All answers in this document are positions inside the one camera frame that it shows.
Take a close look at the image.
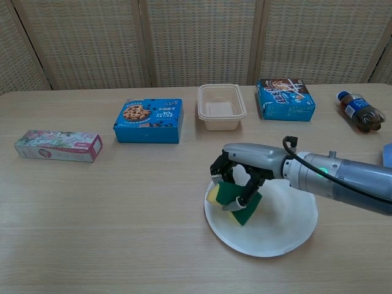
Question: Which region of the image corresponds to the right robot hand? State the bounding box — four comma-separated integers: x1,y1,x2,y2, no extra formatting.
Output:
209,142,292,213

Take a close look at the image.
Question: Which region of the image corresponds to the green yellow sponge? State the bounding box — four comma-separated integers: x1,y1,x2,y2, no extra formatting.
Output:
206,181,263,227

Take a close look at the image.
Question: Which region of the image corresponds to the white round plate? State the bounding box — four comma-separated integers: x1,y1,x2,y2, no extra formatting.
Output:
203,179,319,257

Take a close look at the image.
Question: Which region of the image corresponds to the beige plastic food container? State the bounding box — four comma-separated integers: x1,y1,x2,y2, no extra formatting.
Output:
197,83,248,132

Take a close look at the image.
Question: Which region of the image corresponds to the blue chocolate stick box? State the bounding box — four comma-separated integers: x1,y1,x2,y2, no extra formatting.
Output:
255,78,317,121

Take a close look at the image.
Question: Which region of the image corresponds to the small cola bottle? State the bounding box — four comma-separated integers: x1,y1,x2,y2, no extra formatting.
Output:
336,91,386,135

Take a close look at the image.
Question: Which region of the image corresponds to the blue cookie box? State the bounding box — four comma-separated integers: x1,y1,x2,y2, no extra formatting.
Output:
113,97,184,144

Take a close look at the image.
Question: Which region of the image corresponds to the white blue snack bag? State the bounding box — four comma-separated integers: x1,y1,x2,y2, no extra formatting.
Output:
382,143,392,168

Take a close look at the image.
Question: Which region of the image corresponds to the bamboo screen panel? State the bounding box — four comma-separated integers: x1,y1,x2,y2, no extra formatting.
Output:
139,0,264,88
0,0,51,96
10,0,154,91
252,0,392,85
367,39,392,85

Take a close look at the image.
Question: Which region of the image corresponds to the pink floral box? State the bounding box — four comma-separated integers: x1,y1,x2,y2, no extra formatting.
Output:
14,129,104,163

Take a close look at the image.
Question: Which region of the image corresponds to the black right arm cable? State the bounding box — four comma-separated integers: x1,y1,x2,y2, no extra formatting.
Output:
282,135,392,205

